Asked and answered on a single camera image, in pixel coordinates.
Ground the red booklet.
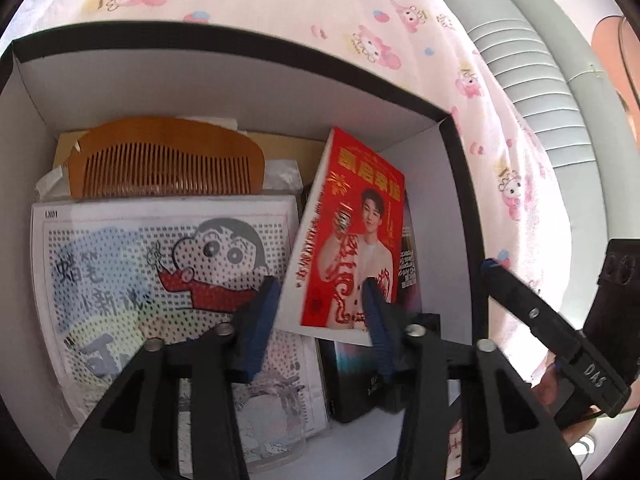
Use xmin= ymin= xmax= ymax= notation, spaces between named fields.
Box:
xmin=275 ymin=127 xmax=407 ymax=349

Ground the grey sofa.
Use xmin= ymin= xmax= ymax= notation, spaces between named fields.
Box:
xmin=427 ymin=0 xmax=640 ymax=247

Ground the person's right hand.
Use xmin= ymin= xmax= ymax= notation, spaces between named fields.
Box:
xmin=530 ymin=355 xmax=598 ymax=442

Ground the white cartoon printed kit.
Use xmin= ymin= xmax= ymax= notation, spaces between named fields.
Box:
xmin=30 ymin=195 xmax=332 ymax=467

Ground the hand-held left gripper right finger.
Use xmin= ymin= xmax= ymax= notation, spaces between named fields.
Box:
xmin=361 ymin=277 xmax=582 ymax=480

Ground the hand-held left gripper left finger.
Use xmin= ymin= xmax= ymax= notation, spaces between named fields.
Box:
xmin=55 ymin=275 xmax=282 ymax=480

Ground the wooden comb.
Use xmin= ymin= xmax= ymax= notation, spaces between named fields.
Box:
xmin=66 ymin=116 xmax=267 ymax=199

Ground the dark purple glow box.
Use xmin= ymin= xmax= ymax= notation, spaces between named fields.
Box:
xmin=300 ymin=185 xmax=442 ymax=424

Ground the pink printed blanket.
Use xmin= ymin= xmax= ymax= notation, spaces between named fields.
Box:
xmin=20 ymin=0 xmax=587 ymax=387

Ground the black-edged cardboard box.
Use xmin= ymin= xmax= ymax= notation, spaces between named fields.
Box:
xmin=0 ymin=20 xmax=495 ymax=480

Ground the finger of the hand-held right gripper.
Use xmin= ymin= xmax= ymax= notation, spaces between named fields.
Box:
xmin=479 ymin=257 xmax=585 ymax=361

